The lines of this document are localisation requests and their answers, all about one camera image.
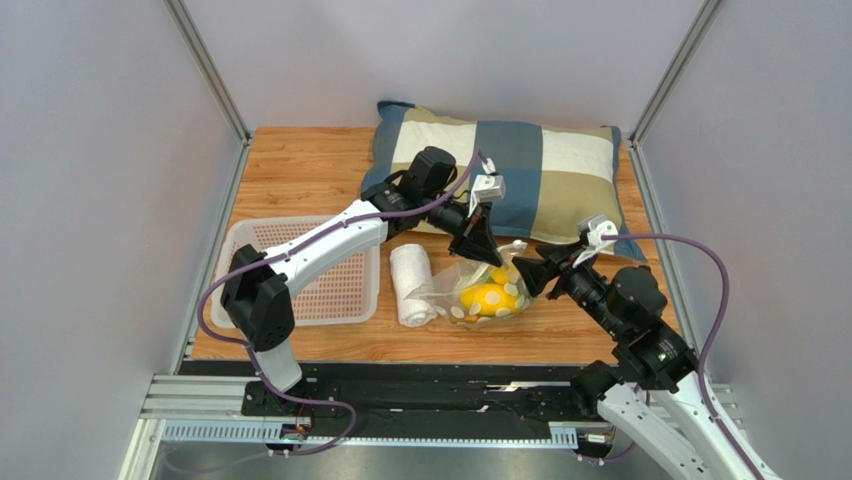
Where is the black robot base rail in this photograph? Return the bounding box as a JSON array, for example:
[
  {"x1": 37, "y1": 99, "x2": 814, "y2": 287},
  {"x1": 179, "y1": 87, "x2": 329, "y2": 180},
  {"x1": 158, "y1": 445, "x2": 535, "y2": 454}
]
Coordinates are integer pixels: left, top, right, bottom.
[{"x1": 142, "y1": 361, "x2": 613, "y2": 453}]

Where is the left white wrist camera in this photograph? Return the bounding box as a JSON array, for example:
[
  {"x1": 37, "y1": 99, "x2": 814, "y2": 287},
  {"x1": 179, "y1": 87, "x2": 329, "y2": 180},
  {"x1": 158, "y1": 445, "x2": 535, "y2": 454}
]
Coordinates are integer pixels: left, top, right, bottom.
[{"x1": 468, "y1": 157, "x2": 506, "y2": 218}]

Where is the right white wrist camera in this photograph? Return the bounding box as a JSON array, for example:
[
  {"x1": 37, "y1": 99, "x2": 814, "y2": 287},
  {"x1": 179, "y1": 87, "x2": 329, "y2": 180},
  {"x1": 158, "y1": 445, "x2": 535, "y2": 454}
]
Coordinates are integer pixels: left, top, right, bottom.
[{"x1": 572, "y1": 214, "x2": 618, "y2": 268}]

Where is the aluminium frame post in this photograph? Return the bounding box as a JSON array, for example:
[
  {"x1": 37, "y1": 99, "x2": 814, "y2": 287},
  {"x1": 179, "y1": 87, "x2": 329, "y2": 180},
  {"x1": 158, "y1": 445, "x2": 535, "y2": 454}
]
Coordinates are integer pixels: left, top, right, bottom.
[
  {"x1": 628, "y1": 0, "x2": 725, "y2": 347},
  {"x1": 163, "y1": 0, "x2": 253, "y2": 146}
]

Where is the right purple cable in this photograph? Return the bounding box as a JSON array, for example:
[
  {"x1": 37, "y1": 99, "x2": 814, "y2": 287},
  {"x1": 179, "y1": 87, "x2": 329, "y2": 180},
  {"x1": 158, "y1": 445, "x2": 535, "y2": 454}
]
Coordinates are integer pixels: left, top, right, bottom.
[{"x1": 602, "y1": 232, "x2": 767, "y2": 480}]

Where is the purple cable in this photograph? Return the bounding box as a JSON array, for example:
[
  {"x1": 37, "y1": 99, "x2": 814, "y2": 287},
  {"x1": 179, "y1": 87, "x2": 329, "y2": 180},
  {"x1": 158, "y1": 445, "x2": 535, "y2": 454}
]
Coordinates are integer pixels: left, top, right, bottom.
[
  {"x1": 196, "y1": 147, "x2": 491, "y2": 458},
  {"x1": 602, "y1": 232, "x2": 767, "y2": 480}
]

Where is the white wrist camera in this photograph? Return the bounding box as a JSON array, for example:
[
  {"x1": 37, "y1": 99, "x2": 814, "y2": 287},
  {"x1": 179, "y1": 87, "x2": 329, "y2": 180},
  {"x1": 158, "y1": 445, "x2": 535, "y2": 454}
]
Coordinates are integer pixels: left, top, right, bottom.
[
  {"x1": 468, "y1": 157, "x2": 506, "y2": 218},
  {"x1": 572, "y1": 214, "x2": 618, "y2": 268}
]

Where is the checkered blue beige pillow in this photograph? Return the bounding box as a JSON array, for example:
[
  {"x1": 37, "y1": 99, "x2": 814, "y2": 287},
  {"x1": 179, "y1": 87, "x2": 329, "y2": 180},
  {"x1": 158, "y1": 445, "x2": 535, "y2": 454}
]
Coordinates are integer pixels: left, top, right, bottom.
[{"x1": 361, "y1": 101, "x2": 646, "y2": 262}]

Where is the rolled white towel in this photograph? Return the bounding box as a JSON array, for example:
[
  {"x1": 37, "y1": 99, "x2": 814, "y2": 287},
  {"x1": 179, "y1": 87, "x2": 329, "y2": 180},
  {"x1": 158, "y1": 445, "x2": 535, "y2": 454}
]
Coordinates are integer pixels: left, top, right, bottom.
[{"x1": 389, "y1": 244, "x2": 438, "y2": 328}]

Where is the white perforated plastic basket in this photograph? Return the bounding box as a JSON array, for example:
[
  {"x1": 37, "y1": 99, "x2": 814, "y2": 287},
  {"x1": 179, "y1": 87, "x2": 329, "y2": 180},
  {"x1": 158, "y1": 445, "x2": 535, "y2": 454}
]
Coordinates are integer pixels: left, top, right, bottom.
[{"x1": 210, "y1": 213, "x2": 381, "y2": 330}]

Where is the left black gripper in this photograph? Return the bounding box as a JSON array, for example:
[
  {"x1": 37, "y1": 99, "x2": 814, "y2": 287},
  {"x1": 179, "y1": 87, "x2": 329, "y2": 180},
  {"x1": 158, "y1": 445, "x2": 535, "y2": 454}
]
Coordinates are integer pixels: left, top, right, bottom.
[{"x1": 422, "y1": 194, "x2": 503, "y2": 271}]

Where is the yellow fake corn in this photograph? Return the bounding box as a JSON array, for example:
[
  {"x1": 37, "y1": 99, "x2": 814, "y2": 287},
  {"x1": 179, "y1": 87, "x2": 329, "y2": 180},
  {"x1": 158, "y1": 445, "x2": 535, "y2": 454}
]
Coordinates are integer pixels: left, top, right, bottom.
[{"x1": 459, "y1": 283, "x2": 527, "y2": 317}]

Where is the orange fake food piece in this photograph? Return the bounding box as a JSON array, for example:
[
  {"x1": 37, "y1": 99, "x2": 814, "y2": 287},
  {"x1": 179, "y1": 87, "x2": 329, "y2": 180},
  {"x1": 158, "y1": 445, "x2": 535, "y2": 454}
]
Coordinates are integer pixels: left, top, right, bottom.
[{"x1": 448, "y1": 311, "x2": 484, "y2": 327}]

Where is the left aluminium frame post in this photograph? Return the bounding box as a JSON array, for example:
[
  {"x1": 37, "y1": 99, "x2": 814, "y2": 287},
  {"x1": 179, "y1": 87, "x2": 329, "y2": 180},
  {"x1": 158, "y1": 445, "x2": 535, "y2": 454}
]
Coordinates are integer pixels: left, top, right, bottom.
[{"x1": 163, "y1": 0, "x2": 253, "y2": 146}]

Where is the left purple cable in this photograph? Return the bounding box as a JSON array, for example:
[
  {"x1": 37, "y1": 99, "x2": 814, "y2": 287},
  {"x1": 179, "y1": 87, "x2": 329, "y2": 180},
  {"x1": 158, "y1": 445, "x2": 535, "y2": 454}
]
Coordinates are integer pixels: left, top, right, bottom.
[{"x1": 196, "y1": 147, "x2": 491, "y2": 458}]

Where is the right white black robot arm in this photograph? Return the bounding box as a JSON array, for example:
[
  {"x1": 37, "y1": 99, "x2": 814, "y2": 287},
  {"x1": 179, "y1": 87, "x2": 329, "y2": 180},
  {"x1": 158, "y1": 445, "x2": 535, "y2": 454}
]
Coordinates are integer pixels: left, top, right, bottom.
[{"x1": 513, "y1": 243, "x2": 778, "y2": 479}]

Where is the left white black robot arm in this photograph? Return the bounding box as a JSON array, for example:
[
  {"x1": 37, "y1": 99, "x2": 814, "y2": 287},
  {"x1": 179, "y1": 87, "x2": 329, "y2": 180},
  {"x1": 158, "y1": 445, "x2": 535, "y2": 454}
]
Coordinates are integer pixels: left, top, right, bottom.
[{"x1": 210, "y1": 146, "x2": 506, "y2": 401}]

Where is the yellow fake lemon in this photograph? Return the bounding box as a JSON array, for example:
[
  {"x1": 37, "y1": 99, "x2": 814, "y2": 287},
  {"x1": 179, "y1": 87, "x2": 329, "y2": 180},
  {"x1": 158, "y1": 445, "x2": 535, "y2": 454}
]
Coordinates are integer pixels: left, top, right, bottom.
[{"x1": 490, "y1": 266, "x2": 520, "y2": 285}]

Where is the clear zip top bag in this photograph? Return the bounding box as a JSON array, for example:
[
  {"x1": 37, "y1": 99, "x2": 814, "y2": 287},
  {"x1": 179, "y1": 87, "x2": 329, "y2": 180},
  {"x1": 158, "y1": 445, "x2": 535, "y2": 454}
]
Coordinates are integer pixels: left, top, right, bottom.
[{"x1": 405, "y1": 240, "x2": 535, "y2": 329}]

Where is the right aluminium frame post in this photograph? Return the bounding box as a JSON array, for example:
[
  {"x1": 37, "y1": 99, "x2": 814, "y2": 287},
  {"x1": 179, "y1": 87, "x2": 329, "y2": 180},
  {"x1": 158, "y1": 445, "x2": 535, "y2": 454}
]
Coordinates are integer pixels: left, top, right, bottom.
[{"x1": 628, "y1": 0, "x2": 725, "y2": 347}]

